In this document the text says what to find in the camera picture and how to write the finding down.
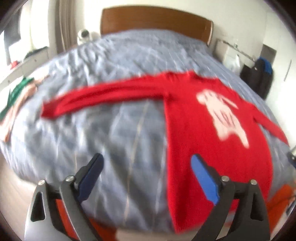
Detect blue garment on jacket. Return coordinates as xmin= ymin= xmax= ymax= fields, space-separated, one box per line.
xmin=258 ymin=57 xmax=273 ymax=75

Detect green cloth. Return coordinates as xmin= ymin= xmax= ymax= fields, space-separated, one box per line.
xmin=0 ymin=77 xmax=34 ymax=121

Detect white side desk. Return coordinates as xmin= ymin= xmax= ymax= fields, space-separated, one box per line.
xmin=1 ymin=47 xmax=49 ymax=90

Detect brown wooden headboard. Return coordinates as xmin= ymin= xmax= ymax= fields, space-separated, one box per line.
xmin=100 ymin=5 xmax=214 ymax=45

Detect orange trouser leg right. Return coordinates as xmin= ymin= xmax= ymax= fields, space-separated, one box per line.
xmin=266 ymin=184 xmax=295 ymax=232

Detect grey striped bed blanket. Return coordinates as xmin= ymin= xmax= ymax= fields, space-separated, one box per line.
xmin=1 ymin=30 xmax=295 ymax=233

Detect white drawer cabinet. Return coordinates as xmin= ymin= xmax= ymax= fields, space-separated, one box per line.
xmin=213 ymin=39 xmax=255 ymax=73

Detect red sweater with white print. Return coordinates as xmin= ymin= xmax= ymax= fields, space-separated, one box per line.
xmin=41 ymin=71 xmax=287 ymax=232

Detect white plastic bag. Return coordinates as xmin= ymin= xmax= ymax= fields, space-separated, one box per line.
xmin=223 ymin=55 xmax=241 ymax=75

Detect beige window curtain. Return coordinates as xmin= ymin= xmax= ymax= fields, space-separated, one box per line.
xmin=55 ymin=0 xmax=77 ymax=54

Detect small white round camera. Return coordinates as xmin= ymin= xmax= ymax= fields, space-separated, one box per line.
xmin=77 ymin=29 xmax=91 ymax=45

